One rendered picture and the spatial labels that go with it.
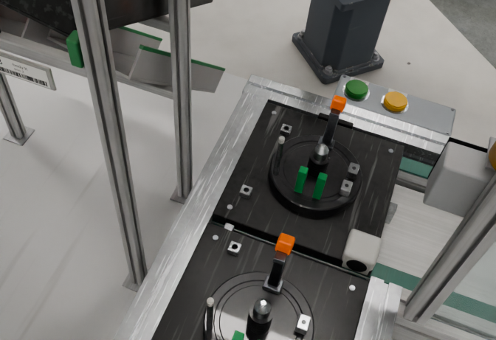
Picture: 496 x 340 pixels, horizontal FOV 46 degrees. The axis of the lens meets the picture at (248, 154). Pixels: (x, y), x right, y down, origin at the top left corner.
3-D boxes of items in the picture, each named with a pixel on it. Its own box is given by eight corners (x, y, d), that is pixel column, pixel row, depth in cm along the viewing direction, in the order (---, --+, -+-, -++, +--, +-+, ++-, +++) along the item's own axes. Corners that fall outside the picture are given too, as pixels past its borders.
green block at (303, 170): (296, 184, 86) (300, 164, 82) (303, 187, 86) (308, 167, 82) (293, 191, 85) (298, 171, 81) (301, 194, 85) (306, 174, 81)
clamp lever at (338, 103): (322, 136, 91) (334, 94, 87) (333, 140, 91) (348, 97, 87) (317, 147, 88) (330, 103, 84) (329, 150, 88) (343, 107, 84)
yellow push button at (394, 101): (384, 95, 104) (387, 88, 102) (406, 102, 103) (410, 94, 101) (379, 110, 101) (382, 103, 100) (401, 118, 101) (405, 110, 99)
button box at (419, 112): (335, 95, 110) (342, 71, 105) (445, 130, 107) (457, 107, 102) (325, 121, 106) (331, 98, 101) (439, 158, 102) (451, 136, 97)
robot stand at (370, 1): (348, 23, 129) (369, -57, 113) (384, 67, 121) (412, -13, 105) (290, 39, 125) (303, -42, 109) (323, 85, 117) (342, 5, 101)
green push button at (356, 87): (346, 83, 105) (349, 76, 103) (368, 90, 104) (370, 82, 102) (341, 99, 102) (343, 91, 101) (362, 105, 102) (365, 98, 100)
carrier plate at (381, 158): (265, 108, 100) (266, 100, 98) (401, 153, 96) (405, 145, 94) (211, 220, 86) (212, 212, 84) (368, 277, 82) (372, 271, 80)
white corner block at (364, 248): (345, 240, 85) (351, 226, 82) (376, 251, 85) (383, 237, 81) (337, 267, 83) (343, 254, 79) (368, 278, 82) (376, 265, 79)
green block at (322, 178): (314, 191, 85) (319, 171, 81) (322, 193, 85) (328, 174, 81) (311, 197, 85) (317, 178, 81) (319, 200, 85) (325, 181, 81)
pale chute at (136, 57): (150, 61, 100) (160, 37, 99) (215, 93, 96) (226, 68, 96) (45, 37, 73) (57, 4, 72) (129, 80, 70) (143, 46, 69)
